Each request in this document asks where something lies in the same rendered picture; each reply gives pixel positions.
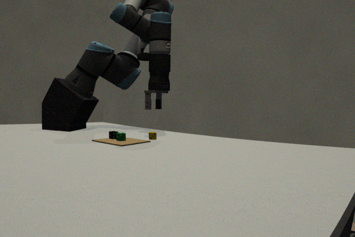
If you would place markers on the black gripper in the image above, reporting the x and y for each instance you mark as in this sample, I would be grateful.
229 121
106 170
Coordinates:
159 68

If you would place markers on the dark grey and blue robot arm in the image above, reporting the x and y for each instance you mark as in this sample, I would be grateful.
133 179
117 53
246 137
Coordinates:
122 69

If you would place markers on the tan square mat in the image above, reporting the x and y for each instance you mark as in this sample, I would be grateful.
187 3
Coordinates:
129 141

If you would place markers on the green die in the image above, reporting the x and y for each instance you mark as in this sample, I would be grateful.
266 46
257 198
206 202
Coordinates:
121 136

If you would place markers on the yellow die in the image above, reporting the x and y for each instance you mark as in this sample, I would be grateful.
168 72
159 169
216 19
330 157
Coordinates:
152 135

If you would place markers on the black die with white pips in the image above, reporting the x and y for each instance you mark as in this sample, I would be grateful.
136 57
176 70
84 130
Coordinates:
112 134

